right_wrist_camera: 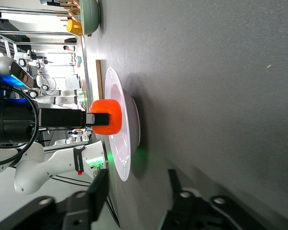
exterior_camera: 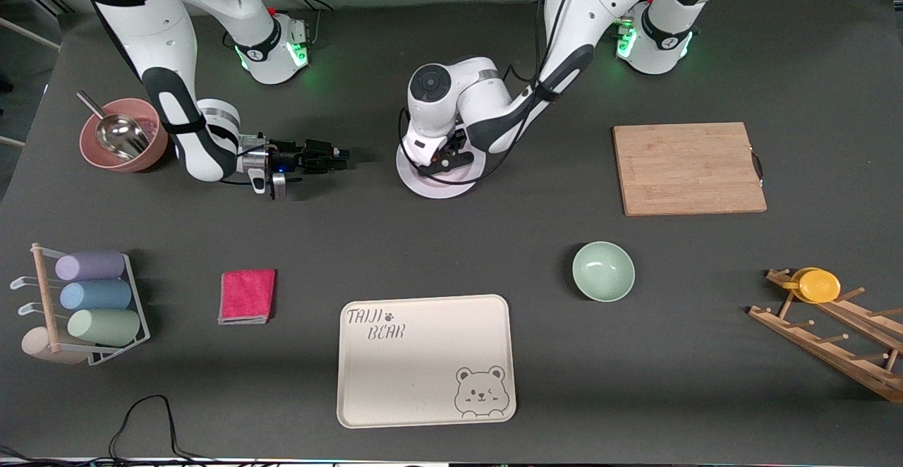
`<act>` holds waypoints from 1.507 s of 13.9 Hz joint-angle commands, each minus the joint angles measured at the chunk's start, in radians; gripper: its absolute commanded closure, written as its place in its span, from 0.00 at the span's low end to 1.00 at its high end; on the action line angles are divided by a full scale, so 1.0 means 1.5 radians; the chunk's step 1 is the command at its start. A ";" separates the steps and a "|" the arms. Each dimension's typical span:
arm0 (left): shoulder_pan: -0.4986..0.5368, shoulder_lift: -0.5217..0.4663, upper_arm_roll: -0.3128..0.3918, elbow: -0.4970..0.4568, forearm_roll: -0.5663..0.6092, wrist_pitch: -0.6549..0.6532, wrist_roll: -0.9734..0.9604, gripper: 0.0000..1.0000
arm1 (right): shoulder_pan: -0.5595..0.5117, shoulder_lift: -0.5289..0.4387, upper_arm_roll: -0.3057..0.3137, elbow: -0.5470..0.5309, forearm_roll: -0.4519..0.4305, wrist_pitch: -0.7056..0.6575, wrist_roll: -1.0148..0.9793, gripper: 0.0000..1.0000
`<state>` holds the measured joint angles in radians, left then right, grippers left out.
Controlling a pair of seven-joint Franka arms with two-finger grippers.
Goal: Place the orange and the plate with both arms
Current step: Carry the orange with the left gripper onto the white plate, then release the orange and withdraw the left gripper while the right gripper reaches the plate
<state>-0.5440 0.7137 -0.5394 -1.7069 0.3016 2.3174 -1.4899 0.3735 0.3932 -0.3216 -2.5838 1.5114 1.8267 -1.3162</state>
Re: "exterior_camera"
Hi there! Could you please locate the pink bowl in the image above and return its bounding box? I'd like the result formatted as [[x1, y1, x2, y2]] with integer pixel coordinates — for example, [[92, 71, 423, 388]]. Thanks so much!
[[79, 98, 170, 173]]

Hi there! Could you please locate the wooden cutting board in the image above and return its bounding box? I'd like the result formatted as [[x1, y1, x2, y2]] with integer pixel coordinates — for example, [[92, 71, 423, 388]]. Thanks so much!
[[612, 122, 768, 217]]

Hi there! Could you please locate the green cup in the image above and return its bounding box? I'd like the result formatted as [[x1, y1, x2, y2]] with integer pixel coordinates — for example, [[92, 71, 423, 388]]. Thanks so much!
[[67, 309, 142, 347]]

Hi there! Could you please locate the beige cup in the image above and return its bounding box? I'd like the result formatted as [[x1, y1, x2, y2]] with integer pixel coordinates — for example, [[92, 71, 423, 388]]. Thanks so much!
[[21, 327, 89, 365]]

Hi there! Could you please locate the beige bear print tray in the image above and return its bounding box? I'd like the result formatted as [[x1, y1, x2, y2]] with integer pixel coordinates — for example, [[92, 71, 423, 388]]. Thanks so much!
[[337, 294, 517, 429]]

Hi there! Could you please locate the pink folded cloth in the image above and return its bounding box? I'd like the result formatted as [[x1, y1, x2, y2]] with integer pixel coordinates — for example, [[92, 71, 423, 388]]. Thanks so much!
[[217, 269, 277, 325]]

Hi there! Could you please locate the blue cup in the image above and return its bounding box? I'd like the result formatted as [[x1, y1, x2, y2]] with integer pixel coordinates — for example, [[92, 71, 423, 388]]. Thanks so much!
[[59, 279, 133, 311]]

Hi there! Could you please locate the purple cup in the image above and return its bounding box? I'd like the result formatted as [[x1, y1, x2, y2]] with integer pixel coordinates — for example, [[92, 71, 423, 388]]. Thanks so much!
[[55, 250, 126, 282]]

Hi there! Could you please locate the black right arm base cable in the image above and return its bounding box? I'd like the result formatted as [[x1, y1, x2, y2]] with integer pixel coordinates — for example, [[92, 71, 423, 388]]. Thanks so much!
[[262, 0, 334, 50]]

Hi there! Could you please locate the pale green bowl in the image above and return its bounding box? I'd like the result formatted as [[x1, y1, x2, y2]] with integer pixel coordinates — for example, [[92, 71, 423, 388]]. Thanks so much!
[[571, 241, 636, 303]]

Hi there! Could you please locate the white round plate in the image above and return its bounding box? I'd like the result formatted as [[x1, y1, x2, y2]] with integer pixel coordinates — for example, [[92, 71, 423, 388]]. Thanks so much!
[[396, 139, 487, 200]]

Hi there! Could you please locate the metal scoop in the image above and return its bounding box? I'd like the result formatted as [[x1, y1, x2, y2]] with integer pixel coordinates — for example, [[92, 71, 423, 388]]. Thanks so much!
[[76, 91, 151, 164]]

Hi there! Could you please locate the wooden mug rack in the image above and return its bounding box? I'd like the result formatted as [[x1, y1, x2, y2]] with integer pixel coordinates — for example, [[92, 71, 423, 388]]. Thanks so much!
[[748, 268, 903, 404]]

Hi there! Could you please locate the white wire cup rack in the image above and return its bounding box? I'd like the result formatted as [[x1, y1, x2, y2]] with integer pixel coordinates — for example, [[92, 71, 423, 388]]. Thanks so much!
[[10, 243, 151, 367]]

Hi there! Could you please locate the yellow mug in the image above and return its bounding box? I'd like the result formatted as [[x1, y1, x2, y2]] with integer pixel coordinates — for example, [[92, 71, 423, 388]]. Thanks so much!
[[782, 267, 842, 304]]

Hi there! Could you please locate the black table edge cable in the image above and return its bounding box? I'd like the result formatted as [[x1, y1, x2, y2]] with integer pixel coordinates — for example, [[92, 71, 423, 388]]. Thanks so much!
[[0, 394, 332, 467]]

